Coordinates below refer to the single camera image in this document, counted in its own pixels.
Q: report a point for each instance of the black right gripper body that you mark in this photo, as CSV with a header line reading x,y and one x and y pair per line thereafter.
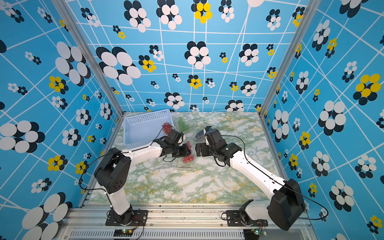
x,y
207,150

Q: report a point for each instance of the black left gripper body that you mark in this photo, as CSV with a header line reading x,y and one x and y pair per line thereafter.
x,y
180,150

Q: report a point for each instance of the red grape bunch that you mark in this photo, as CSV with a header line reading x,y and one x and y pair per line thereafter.
x,y
188,159
166,128

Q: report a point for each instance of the green grape bunch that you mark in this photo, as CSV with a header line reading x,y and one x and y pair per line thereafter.
x,y
184,126

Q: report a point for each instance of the clear plastic clamshell container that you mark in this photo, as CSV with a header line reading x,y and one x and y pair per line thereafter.
x,y
187,120

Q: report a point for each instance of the black grape bunch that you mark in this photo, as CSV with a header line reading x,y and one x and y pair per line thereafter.
x,y
201,135

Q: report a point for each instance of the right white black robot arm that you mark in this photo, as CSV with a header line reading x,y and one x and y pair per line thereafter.
x,y
286,201

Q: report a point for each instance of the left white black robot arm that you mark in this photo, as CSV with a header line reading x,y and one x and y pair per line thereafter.
x,y
112,172

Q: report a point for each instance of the light blue perforated plastic basket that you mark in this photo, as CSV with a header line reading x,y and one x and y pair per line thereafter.
x,y
141,130

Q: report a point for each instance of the right green circuit board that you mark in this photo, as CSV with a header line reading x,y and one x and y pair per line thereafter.
x,y
252,234

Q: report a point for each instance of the green circuit board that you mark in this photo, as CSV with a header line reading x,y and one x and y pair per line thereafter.
x,y
123,234
252,234

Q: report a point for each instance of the left green circuit board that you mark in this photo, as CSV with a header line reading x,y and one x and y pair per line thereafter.
x,y
123,234

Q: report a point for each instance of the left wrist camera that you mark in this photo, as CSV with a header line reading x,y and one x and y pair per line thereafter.
x,y
174,137

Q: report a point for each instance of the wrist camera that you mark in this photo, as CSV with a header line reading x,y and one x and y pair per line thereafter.
x,y
174,137
213,137

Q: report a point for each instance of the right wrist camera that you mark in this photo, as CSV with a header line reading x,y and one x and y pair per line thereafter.
x,y
213,137

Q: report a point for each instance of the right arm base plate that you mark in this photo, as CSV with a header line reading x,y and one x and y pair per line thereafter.
x,y
238,219

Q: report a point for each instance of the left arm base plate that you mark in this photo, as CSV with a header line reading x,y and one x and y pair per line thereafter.
x,y
130,218

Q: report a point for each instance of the aluminium front rail frame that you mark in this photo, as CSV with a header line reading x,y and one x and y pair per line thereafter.
x,y
175,222

